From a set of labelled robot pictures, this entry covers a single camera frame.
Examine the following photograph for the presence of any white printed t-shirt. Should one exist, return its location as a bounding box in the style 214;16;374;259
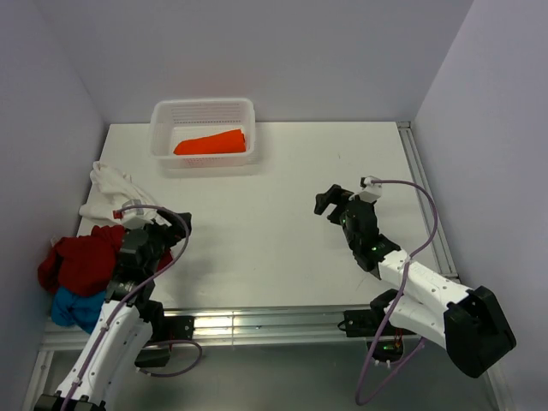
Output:
79;161;168;225

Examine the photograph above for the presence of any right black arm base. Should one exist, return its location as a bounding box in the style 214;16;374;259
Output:
337;309;404;363

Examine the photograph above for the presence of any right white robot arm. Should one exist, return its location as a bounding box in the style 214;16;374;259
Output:
314;176;517;378

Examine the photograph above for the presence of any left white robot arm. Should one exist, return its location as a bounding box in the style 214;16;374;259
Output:
34;206;193;410

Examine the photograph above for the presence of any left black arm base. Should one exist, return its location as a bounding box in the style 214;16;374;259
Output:
134;316;194;369

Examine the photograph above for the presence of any dark red t-shirt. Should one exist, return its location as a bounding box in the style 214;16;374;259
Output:
37;224;173;298

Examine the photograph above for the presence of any blue t-shirt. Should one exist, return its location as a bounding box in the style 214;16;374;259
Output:
51;287;105;334

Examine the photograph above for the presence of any orange rolled t-shirt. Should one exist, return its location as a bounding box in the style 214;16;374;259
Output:
173;129;247;155

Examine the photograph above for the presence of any white plastic basket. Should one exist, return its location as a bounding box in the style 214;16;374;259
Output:
148;98;256;169

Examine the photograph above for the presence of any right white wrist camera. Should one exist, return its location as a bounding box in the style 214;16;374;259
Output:
354;176;383;203

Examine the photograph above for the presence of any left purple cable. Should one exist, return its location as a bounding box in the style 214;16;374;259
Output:
59;204;203;411

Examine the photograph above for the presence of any right side aluminium rail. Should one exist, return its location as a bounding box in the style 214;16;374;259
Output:
396;120;460;276

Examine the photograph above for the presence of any aluminium rail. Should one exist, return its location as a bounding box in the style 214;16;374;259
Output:
38;304;429;352
396;120;460;276

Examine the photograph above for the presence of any front aluminium rail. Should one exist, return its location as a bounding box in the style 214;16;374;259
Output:
38;304;429;352

